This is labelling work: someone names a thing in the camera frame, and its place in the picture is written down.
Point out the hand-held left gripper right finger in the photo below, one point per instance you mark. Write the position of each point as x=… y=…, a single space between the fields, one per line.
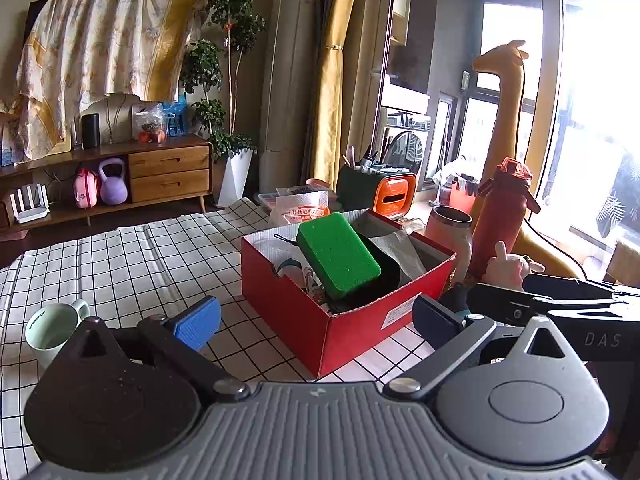
x=435 y=320

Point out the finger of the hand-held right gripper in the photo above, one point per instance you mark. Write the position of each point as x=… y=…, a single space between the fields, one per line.
x=565 y=284
x=505 y=302

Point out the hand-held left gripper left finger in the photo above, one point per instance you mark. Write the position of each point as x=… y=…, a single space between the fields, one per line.
x=197 y=322

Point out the grey-white plastic packet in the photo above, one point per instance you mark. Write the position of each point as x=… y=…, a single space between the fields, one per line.
x=402 y=255

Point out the red cardboard box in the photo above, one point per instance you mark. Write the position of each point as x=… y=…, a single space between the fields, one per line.
x=300 y=305

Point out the green sponge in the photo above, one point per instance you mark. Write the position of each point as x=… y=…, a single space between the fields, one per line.
x=335 y=255

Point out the pink plush rabbit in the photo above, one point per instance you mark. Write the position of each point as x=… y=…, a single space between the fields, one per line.
x=505 y=270

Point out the white steel-rimmed tumbler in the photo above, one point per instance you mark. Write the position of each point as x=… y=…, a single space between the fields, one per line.
x=450 y=250

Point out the checked white tablecloth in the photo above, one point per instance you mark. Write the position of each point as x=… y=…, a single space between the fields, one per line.
x=150 y=260

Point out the red water bottle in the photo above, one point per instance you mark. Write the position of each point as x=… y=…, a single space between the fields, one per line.
x=500 y=220

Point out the clear glass cup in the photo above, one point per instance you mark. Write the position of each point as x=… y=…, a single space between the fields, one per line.
x=412 y=225

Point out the pink bucket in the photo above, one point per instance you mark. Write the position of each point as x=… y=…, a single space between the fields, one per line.
x=462 y=200

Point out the orange and green desk organizer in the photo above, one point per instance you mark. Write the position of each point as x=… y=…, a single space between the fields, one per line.
x=395 y=195

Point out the clear plastic storage box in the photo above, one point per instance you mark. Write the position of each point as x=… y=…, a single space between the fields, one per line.
x=272 y=197

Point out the mint green mug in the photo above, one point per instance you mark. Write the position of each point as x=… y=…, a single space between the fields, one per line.
x=50 y=327

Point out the white snack bag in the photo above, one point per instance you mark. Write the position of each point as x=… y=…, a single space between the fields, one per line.
x=300 y=215

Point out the white plant pot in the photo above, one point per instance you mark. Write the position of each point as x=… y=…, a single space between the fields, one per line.
x=235 y=175

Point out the purple kettlebell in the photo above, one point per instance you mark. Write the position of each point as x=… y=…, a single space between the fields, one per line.
x=114 y=191

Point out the wooden TV cabinet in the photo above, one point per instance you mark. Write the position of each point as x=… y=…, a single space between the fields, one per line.
x=167 y=160

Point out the white washing machine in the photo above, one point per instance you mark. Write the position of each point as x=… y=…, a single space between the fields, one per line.
x=407 y=152

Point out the pink toy case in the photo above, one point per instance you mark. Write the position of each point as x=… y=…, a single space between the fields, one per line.
x=86 y=192

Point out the bunch of pens and brushes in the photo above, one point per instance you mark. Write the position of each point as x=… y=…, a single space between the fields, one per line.
x=367 y=160

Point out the pink plastic item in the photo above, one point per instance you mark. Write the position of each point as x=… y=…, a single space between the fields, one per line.
x=317 y=183

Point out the orange giraffe toy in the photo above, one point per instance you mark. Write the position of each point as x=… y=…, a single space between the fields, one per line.
x=510 y=110

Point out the white router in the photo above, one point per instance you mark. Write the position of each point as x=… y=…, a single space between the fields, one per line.
x=32 y=215

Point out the clear bag of fruit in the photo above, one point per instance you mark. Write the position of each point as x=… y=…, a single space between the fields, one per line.
x=149 y=127

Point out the blue plastic bag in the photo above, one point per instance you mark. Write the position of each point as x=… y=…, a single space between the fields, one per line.
x=176 y=117

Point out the black cylinder speaker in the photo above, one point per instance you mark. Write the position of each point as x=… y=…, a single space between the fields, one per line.
x=91 y=132

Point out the white shell-shaped decoration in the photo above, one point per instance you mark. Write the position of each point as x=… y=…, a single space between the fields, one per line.
x=117 y=115

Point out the covered standing air conditioner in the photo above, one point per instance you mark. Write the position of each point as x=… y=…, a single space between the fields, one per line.
x=287 y=85

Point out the yellow curtain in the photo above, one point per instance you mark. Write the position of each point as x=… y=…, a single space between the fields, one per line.
x=332 y=85

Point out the floral yellow-white cloth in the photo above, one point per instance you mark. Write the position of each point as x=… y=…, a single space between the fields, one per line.
x=100 y=50

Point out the tall green potted plant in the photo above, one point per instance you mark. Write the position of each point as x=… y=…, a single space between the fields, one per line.
x=235 y=5

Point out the black television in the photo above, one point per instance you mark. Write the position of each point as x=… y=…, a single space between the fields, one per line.
x=35 y=15

